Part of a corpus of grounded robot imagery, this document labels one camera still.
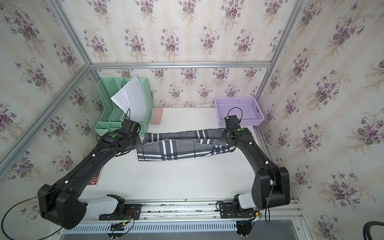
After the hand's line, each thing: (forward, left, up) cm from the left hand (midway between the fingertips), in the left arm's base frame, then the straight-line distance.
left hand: (138, 144), depth 81 cm
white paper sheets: (+30, +9, +6) cm, 32 cm away
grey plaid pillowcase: (+2, -25, -4) cm, 25 cm away
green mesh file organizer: (+36, +33, -15) cm, 51 cm away
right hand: (+5, -52, -2) cm, 52 cm away
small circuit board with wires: (-36, +6, -19) cm, 41 cm away
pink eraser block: (+38, -2, -18) cm, 42 cm away
